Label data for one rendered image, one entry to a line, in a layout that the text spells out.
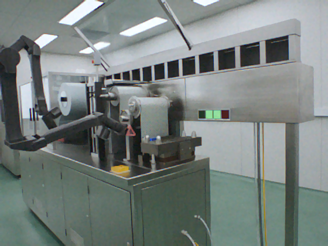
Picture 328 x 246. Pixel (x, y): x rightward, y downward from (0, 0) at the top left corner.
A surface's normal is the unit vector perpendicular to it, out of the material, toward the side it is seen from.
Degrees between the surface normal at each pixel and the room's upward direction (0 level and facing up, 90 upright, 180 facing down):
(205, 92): 90
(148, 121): 90
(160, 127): 90
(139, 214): 90
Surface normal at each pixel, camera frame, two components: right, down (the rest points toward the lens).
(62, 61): 0.68, 0.02
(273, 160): -0.73, 0.07
